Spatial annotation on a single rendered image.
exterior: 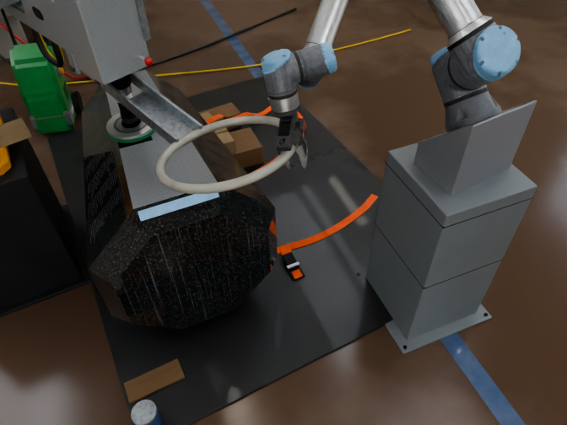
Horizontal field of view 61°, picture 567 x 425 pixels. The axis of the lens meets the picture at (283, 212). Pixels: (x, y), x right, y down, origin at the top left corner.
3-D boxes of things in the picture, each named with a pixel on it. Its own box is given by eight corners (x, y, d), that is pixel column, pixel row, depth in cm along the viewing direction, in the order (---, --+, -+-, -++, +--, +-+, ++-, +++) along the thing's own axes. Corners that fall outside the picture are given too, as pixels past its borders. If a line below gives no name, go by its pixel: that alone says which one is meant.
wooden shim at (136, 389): (130, 404, 205) (129, 402, 204) (124, 384, 211) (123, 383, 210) (185, 378, 213) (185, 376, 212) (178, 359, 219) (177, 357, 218)
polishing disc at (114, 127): (124, 108, 219) (123, 105, 218) (165, 115, 213) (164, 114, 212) (96, 134, 205) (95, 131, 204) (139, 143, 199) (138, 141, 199)
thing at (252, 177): (132, 171, 166) (128, 164, 164) (236, 112, 190) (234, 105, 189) (216, 213, 134) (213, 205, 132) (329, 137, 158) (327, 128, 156)
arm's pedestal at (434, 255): (432, 246, 266) (472, 117, 205) (491, 318, 233) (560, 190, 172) (352, 274, 253) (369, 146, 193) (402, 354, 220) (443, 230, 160)
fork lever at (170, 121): (67, 70, 201) (64, 59, 197) (108, 53, 210) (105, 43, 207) (170, 154, 172) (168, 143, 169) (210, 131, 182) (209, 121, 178)
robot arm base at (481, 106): (485, 116, 178) (477, 91, 177) (513, 108, 159) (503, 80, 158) (439, 134, 177) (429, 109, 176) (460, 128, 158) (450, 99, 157)
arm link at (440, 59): (472, 93, 176) (456, 47, 174) (499, 82, 159) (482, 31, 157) (435, 107, 174) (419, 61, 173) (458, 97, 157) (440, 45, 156)
